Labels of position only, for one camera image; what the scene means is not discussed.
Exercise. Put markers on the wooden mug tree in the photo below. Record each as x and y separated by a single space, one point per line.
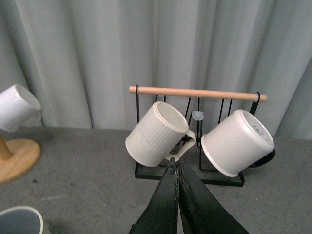
17 157

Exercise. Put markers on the cream ribbed mug grey inside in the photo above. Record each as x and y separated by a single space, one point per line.
21 220

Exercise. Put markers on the black wire mug rack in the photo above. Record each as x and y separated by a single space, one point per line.
205 170

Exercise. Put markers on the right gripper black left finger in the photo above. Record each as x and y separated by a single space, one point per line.
160 215

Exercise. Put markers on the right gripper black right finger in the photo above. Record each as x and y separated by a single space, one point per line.
201 213

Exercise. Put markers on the white mug on tree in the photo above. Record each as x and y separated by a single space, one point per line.
18 107

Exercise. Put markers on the white mug black handle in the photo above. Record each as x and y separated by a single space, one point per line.
236 143

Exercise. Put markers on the cream ribbed mug on rack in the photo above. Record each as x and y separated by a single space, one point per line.
163 133

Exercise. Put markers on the grey curtain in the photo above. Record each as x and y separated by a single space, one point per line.
79 57

